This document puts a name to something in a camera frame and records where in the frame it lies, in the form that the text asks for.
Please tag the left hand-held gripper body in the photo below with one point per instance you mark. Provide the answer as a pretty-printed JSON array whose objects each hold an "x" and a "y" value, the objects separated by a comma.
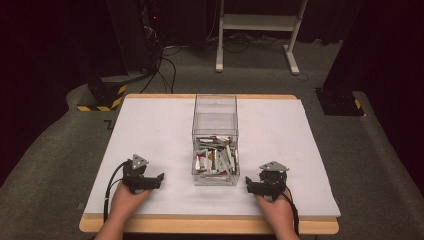
[{"x": 135, "y": 169}]

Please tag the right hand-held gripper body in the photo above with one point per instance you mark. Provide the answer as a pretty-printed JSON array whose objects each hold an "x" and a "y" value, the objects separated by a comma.
[{"x": 271, "y": 178}]

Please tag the person's right hand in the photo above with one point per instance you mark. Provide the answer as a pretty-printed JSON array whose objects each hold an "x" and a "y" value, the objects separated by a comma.
[{"x": 276, "y": 211}]

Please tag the person's left hand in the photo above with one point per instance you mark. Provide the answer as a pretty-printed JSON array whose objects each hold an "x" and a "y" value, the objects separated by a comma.
[{"x": 125, "y": 203}]

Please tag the pile of small sachets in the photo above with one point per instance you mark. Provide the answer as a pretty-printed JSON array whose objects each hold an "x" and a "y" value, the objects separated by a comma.
[{"x": 216, "y": 156}]

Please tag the white table mat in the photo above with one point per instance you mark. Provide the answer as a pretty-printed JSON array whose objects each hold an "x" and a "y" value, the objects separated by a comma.
[{"x": 160, "y": 133}]

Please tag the wooden table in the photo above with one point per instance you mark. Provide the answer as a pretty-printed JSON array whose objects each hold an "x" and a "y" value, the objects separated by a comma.
[{"x": 206, "y": 226}]

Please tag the clear plastic box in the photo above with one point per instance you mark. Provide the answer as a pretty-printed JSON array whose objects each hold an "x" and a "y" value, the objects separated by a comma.
[{"x": 215, "y": 116}]

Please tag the black stand with striped base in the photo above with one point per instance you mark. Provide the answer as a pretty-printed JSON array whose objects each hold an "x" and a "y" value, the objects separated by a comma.
[{"x": 103, "y": 96}]

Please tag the black stand base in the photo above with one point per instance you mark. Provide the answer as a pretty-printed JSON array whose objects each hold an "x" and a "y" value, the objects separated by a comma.
[{"x": 338, "y": 101}]

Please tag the black computer tower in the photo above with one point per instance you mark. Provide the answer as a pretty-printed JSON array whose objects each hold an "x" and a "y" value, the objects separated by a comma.
[{"x": 136, "y": 33}]

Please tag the white metal stand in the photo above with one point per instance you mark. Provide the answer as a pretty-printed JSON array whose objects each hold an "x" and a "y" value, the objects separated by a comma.
[{"x": 258, "y": 22}]

